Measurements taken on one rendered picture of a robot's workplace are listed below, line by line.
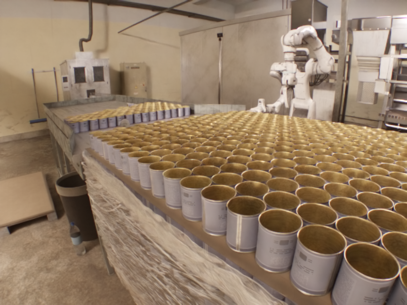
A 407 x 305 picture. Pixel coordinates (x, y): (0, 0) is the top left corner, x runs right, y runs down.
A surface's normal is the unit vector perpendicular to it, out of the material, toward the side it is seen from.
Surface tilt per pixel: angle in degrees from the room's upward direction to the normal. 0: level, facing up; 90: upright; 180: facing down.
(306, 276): 90
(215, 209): 89
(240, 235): 89
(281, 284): 3
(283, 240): 89
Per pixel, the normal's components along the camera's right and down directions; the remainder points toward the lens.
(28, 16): 0.65, 0.24
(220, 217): 0.01, 0.29
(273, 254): -0.48, 0.26
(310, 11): -0.76, 0.21
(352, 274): -0.93, 0.12
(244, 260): -0.04, -0.95
